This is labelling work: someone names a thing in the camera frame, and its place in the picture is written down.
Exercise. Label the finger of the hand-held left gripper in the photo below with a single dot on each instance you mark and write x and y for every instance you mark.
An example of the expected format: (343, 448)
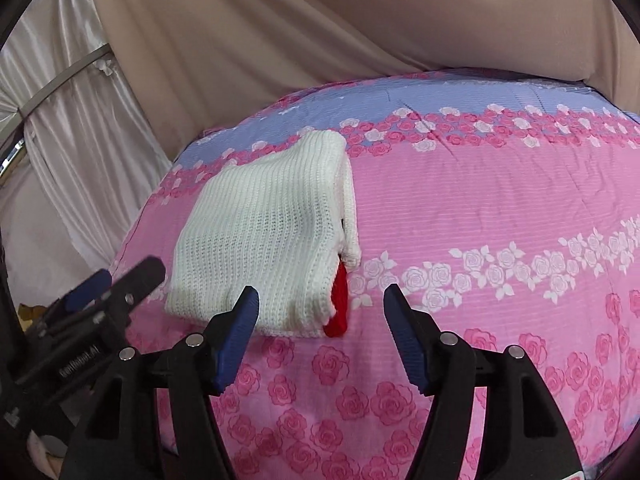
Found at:
(85, 287)
(140, 280)

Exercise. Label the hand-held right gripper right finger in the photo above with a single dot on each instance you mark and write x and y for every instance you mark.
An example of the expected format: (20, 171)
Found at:
(410, 345)

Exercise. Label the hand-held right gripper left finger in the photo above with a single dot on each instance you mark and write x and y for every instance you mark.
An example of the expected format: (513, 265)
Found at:
(235, 345)

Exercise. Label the red white black knitted sweater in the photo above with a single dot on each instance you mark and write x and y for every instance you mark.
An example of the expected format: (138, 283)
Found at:
(260, 225)

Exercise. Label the brown cardboard box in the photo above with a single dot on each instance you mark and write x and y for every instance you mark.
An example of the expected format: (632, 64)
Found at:
(32, 316)

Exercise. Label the white satin curtain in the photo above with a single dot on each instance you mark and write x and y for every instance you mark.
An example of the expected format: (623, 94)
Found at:
(75, 150)

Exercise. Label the pink floral bedspread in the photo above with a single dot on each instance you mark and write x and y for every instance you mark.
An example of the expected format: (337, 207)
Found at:
(475, 200)

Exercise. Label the grey curtain tieback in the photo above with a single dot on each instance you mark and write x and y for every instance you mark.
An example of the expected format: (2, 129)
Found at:
(65, 74)

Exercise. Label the beige backdrop cloth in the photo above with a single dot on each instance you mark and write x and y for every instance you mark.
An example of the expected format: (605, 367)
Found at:
(300, 25)

